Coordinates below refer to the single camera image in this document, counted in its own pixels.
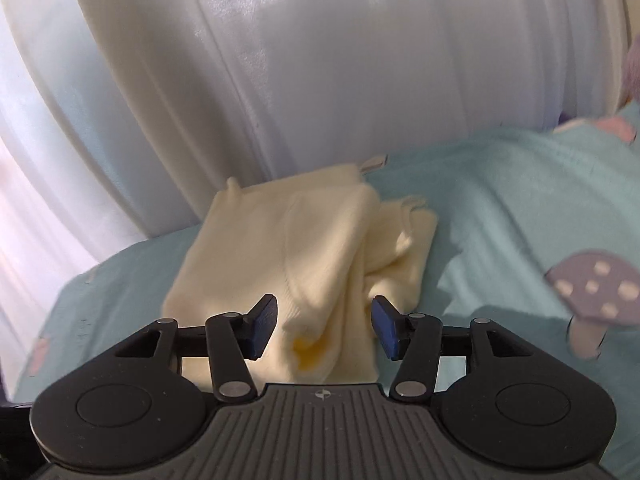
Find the purple teddy bear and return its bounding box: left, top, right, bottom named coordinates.
left=622, top=34, right=640, bottom=107

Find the white curtain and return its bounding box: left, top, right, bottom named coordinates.
left=0, top=0, right=640, bottom=391

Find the cream knit sweater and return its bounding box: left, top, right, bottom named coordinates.
left=162, top=154, right=440, bottom=387

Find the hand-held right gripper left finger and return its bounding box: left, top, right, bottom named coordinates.
left=116, top=293, right=279, bottom=405

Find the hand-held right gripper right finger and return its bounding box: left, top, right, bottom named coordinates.
left=372, top=295, right=534, bottom=405

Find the light blue printed bed sheet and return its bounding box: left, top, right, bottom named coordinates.
left=10, top=112, right=640, bottom=480

